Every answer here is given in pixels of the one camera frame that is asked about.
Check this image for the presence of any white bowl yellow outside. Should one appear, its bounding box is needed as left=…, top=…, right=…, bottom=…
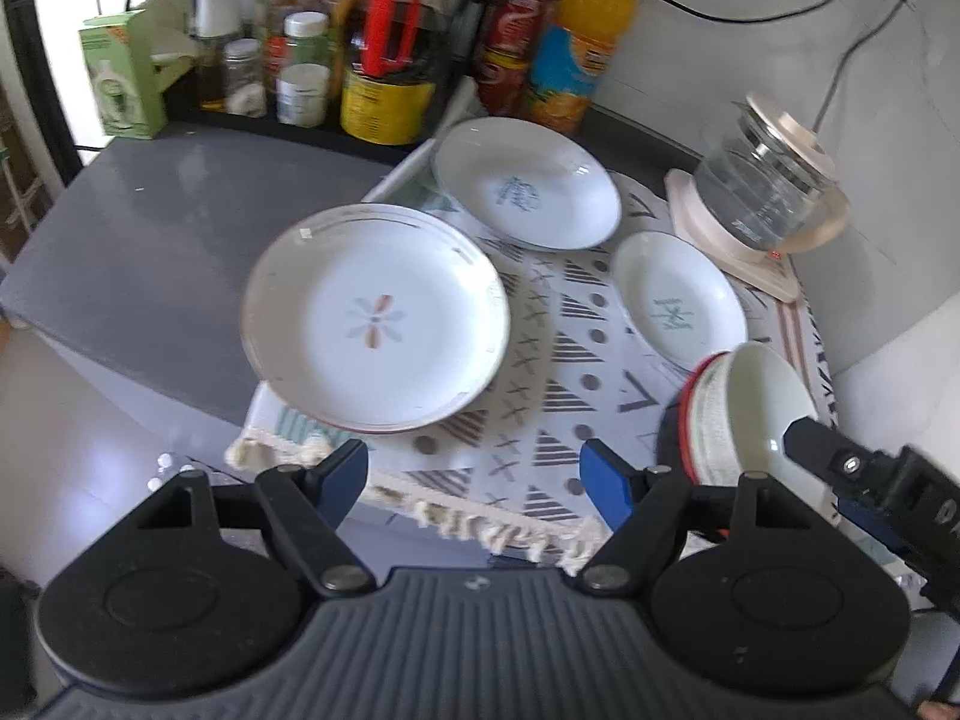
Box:
left=688, top=341, right=835, bottom=520

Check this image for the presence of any black metal rack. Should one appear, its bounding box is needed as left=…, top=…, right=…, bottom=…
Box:
left=163, top=0, right=493, bottom=166

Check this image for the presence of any orange juice bottle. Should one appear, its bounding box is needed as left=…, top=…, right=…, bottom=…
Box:
left=517, top=0, right=638, bottom=133

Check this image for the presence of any red bowl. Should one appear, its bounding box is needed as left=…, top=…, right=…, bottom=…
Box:
left=677, top=351, right=734, bottom=542

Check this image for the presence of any green carton box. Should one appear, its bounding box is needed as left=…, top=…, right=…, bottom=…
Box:
left=80, top=10, right=167, bottom=140

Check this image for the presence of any red cola can stack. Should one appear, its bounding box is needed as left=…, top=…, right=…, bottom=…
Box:
left=473, top=0, right=553, bottom=115

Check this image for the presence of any black kettle power cable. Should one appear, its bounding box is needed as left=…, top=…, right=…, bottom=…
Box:
left=812, top=0, right=925, bottom=134

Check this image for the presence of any large flower pattern plate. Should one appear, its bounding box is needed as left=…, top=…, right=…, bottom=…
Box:
left=241, top=203, right=511, bottom=434

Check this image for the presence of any glass kettle beige handle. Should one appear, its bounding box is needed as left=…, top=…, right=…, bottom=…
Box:
left=693, top=93, right=850, bottom=254

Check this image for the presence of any beige kettle base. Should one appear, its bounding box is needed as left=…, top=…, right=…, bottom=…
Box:
left=664, top=169, right=800, bottom=304

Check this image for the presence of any small white jar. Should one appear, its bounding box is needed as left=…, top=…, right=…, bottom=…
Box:
left=277, top=64, right=331, bottom=128

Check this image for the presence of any small white plate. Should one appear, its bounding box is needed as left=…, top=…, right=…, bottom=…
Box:
left=610, top=231, right=748, bottom=371

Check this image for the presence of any yellow tin can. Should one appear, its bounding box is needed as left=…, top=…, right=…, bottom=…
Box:
left=340, top=70, right=436, bottom=146

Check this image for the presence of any white plate blue motif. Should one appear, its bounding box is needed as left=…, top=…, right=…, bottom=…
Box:
left=433, top=117, right=622, bottom=250

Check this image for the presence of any white cap bottle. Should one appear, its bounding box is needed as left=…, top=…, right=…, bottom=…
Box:
left=194, top=0, right=242, bottom=110

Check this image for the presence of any glass spice jar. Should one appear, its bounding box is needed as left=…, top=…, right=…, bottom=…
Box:
left=223, top=37, right=267, bottom=119

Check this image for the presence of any patterned white table cloth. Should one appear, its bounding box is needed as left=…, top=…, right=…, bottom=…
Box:
left=224, top=110, right=838, bottom=575

